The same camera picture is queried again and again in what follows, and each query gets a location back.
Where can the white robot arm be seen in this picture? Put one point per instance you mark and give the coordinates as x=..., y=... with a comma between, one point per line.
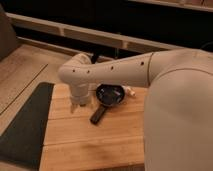
x=178, y=108

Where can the white small object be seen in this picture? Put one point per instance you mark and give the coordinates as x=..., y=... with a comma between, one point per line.
x=128, y=90

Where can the wooden table board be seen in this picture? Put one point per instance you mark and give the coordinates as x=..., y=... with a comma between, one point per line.
x=72, y=143

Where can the dark green mat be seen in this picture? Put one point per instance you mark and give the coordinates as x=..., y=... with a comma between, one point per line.
x=22, y=141

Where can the black frying pan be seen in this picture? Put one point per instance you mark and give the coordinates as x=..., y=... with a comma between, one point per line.
x=108, y=96

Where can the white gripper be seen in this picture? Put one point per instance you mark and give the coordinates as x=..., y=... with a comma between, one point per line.
x=79, y=97

